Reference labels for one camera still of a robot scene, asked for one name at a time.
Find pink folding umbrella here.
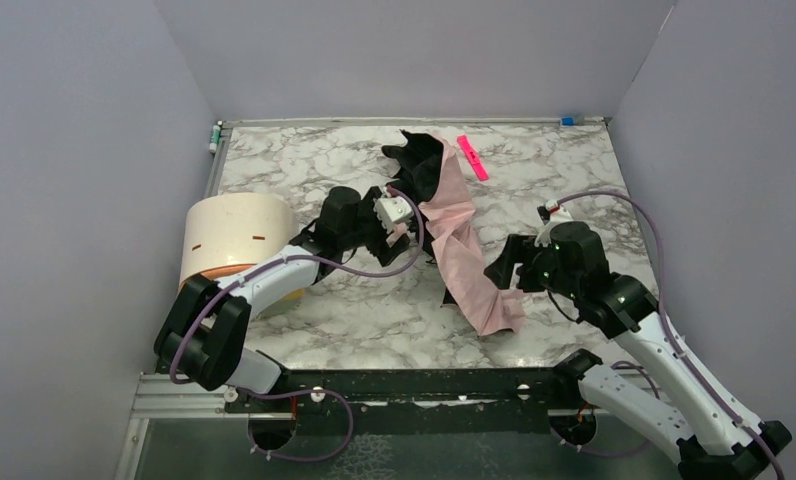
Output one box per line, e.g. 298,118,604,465
381,129,525,336

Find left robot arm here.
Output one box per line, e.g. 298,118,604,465
154,185,425,395

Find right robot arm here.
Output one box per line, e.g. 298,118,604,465
484,221,792,479

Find cream cylindrical umbrella bin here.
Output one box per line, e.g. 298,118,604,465
179,192,300,286

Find pink highlighter marker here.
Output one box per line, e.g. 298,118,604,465
456,135,489,182

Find green white marker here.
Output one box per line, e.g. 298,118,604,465
208,123,222,154

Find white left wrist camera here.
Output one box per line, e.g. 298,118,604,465
374,196,414,233

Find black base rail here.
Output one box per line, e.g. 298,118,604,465
225,367,598,443

